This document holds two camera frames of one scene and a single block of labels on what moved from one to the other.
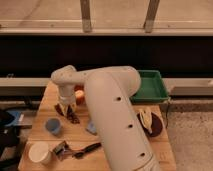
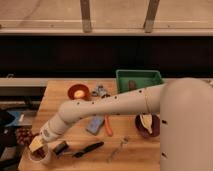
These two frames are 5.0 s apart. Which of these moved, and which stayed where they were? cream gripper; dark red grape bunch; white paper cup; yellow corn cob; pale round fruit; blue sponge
Moved: dark red grape bunch; cream gripper
Stayed: blue sponge; yellow corn cob; pale round fruit; white paper cup
